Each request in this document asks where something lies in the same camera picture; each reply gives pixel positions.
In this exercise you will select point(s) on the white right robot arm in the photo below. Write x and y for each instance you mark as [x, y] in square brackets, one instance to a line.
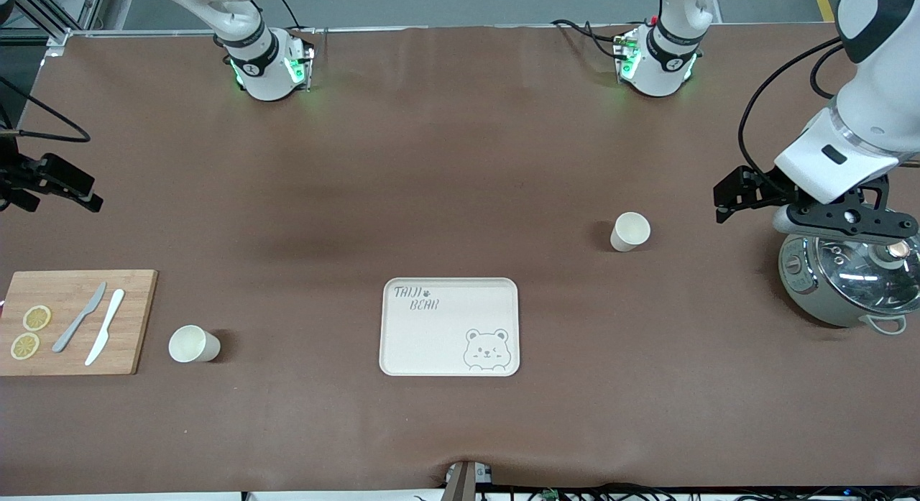
[266, 77]

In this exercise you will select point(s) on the white plastic cup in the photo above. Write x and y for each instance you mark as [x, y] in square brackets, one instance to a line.
[629, 231]
[192, 344]

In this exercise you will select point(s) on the bamboo cutting board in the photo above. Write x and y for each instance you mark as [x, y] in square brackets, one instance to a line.
[133, 321]

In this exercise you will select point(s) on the grey plastic knife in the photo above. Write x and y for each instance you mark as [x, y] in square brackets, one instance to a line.
[77, 319]

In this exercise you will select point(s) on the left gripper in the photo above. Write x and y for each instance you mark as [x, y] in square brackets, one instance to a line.
[766, 184]

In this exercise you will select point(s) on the grey electric cooking pot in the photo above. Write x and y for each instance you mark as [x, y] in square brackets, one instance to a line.
[812, 300]

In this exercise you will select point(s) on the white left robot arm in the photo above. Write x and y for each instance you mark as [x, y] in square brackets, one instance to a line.
[661, 73]

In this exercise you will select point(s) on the brown table mat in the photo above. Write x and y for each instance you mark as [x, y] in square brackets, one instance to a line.
[460, 163]

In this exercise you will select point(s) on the beige bear print tray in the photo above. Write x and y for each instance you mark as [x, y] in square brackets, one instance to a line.
[445, 336]

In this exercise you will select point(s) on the glass pot lid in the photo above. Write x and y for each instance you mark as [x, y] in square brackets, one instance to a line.
[862, 278]

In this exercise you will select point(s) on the aluminium frame with black struts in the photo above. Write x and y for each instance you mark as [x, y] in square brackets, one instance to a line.
[90, 5]

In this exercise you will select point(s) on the grey camera stand bracket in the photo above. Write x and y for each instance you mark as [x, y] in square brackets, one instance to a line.
[463, 483]

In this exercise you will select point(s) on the white plastic knife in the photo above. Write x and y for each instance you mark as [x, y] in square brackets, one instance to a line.
[106, 325]

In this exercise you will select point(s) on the yellow lemon slice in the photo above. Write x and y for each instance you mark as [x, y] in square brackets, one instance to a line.
[25, 346]
[37, 318]

